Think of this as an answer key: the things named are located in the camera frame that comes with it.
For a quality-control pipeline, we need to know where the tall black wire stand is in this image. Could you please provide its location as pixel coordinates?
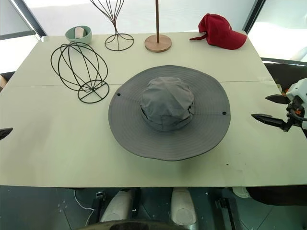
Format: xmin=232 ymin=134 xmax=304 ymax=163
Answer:
xmin=90 ymin=0 xmax=134 ymax=52

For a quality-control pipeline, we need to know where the dark window frame beam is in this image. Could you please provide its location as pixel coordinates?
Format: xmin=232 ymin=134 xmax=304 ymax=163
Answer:
xmin=242 ymin=0 xmax=267 ymax=32
xmin=14 ymin=0 xmax=48 ymax=38

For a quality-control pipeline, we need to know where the red baseball cap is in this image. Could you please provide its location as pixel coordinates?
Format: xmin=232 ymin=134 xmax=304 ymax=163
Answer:
xmin=189 ymin=13 xmax=248 ymax=50

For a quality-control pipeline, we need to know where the pale green bowl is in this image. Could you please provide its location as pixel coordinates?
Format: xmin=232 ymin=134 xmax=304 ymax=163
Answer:
xmin=65 ymin=23 xmax=93 ymax=46

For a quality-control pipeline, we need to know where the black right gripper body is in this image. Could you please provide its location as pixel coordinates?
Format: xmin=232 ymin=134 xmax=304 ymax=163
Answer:
xmin=286 ymin=95 xmax=307 ymax=131

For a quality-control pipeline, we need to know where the brown cardboard box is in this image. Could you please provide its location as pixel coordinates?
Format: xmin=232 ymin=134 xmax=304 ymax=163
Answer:
xmin=0 ymin=71 xmax=15 ymax=93

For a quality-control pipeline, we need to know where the grey wide-brim bucket hat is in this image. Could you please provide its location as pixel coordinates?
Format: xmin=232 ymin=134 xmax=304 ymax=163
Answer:
xmin=108 ymin=65 xmax=231 ymax=161

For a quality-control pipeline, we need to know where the black chair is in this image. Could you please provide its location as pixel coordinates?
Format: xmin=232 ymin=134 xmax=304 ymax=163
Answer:
xmin=260 ymin=57 xmax=307 ymax=93

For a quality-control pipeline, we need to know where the white round object on floor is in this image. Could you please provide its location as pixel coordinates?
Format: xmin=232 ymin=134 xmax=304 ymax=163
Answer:
xmin=232 ymin=186 xmax=252 ymax=199

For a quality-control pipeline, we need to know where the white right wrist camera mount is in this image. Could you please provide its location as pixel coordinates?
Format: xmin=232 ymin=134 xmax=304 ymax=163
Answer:
xmin=286 ymin=78 xmax=307 ymax=104

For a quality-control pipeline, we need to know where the black table leg frame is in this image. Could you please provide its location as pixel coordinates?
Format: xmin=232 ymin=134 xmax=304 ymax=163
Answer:
xmin=92 ymin=190 xmax=107 ymax=222
xmin=214 ymin=191 xmax=239 ymax=230

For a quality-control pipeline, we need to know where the black wire dome hat stand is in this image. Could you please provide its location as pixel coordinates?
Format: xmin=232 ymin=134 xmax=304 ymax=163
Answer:
xmin=50 ymin=41 xmax=110 ymax=104

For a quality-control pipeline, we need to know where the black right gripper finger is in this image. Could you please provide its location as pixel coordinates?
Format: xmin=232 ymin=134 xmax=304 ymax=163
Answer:
xmin=265 ymin=94 xmax=289 ymax=105
xmin=251 ymin=113 xmax=293 ymax=132

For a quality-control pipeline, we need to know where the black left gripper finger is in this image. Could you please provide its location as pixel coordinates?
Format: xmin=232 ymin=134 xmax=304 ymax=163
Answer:
xmin=0 ymin=127 xmax=14 ymax=141

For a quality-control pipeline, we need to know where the white rounded robot foot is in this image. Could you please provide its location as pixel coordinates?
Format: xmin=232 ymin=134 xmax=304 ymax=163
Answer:
xmin=99 ymin=188 xmax=135 ymax=223
xmin=170 ymin=187 xmax=198 ymax=226

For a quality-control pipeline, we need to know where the pink roll in bowl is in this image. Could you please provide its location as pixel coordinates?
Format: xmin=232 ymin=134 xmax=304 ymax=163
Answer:
xmin=74 ymin=27 xmax=87 ymax=40

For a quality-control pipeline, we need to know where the wooden pole stand round base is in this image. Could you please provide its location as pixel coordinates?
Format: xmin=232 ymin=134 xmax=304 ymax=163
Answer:
xmin=144 ymin=0 xmax=173 ymax=53

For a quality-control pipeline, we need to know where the thin white cable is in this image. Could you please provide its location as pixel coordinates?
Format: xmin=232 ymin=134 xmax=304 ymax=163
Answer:
xmin=73 ymin=189 xmax=95 ymax=227

